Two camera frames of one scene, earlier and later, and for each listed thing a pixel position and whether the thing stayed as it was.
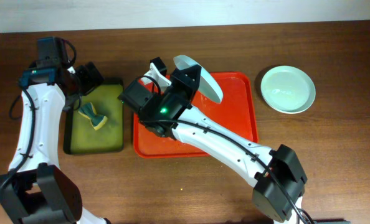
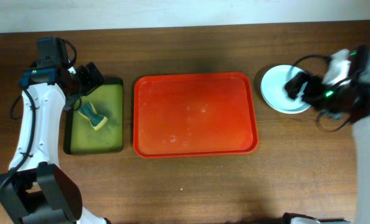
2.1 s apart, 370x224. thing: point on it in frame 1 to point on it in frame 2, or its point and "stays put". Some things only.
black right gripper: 175,76 to 329,106
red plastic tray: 237,115 stays put
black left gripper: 87,78 stays put
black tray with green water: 81,137 stays put
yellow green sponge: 88,111 stays put
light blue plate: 207,87 to 275,96
